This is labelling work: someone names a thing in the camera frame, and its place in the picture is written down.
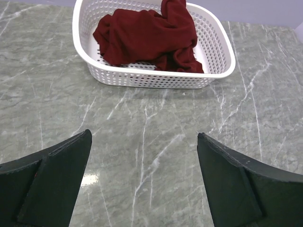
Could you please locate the white perforated plastic basket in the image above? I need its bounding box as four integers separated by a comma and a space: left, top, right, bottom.
72, 0, 236, 89

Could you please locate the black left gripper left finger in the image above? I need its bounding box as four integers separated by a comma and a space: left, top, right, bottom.
0, 130, 92, 227

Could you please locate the dark red t-shirt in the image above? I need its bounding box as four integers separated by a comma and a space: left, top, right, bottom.
93, 0, 204, 73

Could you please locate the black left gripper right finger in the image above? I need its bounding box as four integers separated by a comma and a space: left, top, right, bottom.
197, 133, 303, 227

